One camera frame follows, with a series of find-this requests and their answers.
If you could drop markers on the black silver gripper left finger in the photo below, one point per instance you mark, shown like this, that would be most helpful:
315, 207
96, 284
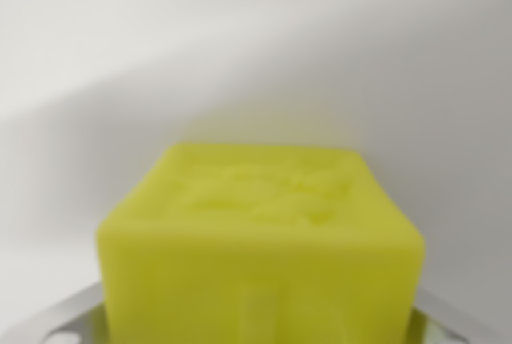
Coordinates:
68, 320

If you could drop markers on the black silver gripper right finger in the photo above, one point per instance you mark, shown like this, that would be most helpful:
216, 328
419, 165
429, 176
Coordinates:
432, 320

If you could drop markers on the yellow cube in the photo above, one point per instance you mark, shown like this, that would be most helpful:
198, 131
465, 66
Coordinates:
260, 248

